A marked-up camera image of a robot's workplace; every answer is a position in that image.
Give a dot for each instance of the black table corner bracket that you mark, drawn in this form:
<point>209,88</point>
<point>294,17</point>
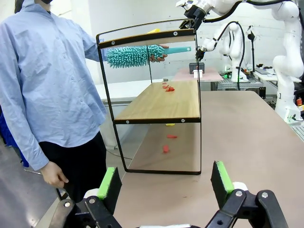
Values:
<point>262,92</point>

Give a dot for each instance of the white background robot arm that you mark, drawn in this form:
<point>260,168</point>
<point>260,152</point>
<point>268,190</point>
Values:
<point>234,47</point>

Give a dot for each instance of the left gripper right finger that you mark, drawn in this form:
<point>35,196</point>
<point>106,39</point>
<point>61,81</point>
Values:
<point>223,185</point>

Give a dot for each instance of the wooden two-tier metal shelf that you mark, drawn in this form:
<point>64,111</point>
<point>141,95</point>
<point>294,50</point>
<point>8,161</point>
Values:
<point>161,102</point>

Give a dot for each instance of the person's left forearm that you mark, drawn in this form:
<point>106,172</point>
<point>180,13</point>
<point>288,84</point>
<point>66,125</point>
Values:
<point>91,50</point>

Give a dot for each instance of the black mesh basket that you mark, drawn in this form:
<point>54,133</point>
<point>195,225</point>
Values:
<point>196,67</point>

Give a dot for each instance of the person in blue shirt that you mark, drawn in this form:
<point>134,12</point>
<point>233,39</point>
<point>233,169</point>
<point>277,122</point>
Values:
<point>47,71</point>

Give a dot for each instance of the person's right hand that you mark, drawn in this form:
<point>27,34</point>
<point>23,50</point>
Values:
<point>53,175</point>

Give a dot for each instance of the teal microfibre duster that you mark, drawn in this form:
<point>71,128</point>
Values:
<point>128,57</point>

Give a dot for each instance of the black background robot gripper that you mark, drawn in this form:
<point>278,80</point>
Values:
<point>200,54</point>

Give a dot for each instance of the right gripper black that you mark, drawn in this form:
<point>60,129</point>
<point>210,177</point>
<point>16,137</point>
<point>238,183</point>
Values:
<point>197,14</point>

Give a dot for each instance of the pink table mat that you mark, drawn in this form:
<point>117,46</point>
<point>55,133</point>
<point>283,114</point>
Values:
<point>210,75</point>

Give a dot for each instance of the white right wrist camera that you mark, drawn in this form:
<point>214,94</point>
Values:
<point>183,3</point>

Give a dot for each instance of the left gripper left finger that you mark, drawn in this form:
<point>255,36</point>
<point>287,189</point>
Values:
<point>109,190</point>

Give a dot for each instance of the yellow paper scrap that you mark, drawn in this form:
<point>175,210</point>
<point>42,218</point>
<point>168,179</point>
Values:
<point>170,124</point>
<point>154,30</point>

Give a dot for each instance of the small white block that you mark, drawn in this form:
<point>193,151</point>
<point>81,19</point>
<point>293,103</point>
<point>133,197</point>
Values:
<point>198,74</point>

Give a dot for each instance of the black camera stand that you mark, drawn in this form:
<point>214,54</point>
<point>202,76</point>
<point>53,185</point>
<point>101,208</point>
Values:
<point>252,54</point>

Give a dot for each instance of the red emergency stop button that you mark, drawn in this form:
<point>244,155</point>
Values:
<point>300,102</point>

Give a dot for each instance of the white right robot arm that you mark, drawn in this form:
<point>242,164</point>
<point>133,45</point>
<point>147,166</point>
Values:
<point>287,31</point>

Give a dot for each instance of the person's right forearm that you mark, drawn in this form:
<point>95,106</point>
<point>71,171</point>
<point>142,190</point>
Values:
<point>26,142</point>

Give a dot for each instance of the person's left hand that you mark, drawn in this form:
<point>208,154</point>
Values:
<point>158,58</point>

